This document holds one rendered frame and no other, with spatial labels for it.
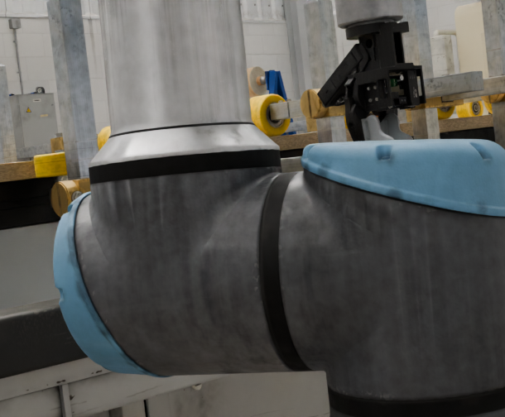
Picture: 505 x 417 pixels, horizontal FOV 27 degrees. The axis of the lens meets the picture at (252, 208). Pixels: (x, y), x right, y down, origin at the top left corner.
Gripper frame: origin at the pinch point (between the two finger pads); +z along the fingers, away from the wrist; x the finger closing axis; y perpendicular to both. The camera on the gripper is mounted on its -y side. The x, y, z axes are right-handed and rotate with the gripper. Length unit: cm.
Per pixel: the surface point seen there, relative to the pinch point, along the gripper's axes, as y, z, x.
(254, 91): -566, -67, 471
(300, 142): -46, -7, 29
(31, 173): -46, -6, -28
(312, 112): -28.3, -10.9, 16.3
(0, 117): -136, -23, 14
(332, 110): -26.2, -10.9, 19.0
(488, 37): -29, -23, 69
